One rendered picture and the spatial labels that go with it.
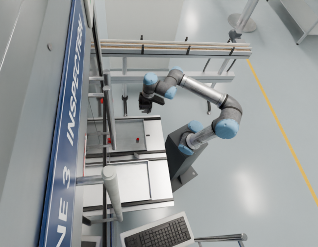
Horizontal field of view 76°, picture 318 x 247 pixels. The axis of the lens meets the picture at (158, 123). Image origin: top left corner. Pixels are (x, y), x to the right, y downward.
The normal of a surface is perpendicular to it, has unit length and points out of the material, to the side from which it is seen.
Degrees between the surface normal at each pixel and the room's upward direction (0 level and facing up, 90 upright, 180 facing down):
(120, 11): 90
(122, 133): 0
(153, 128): 0
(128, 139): 0
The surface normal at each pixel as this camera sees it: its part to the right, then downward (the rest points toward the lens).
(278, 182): 0.14, -0.51
